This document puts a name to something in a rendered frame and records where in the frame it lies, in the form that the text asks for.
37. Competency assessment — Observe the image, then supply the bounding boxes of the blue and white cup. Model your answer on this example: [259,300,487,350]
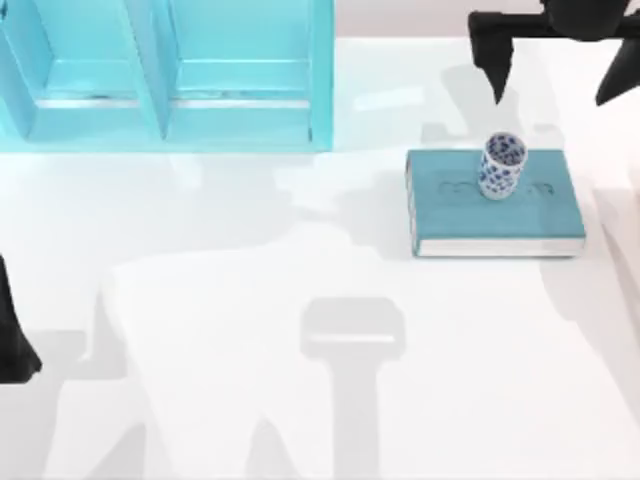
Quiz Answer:
[479,131,529,202]

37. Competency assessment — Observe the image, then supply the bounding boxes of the teal book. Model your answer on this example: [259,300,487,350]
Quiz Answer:
[404,147,587,260]

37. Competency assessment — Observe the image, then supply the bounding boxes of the light blue rack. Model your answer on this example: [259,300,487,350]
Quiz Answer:
[0,0,335,154]

